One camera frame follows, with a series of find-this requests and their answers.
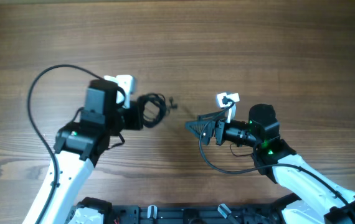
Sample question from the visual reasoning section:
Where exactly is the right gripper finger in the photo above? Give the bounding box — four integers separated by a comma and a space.
197, 110, 226, 121
185, 120, 215, 139

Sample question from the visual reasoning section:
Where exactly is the black usb cable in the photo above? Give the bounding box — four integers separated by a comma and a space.
137, 93, 178, 129

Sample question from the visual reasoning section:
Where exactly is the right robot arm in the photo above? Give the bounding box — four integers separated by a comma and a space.
185, 104, 355, 223

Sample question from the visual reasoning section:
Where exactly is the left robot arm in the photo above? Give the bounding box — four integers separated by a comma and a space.
24, 75, 143, 223

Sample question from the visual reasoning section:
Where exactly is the right camera black cable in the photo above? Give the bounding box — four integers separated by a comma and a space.
198, 96, 355, 224

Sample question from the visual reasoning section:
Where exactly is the camera black cable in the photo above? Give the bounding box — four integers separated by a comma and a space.
26, 64, 105, 224
198, 96, 355, 224

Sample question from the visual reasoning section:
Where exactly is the left camera black cable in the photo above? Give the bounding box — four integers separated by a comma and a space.
26, 64, 105, 224

